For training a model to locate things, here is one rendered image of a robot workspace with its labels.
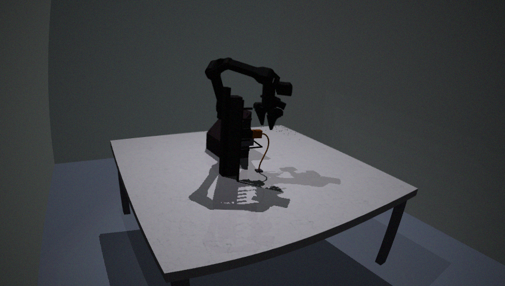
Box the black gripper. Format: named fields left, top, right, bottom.
left=253, top=94, right=283, bottom=130

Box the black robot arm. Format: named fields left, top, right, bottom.
left=205, top=58, right=292, bottom=120

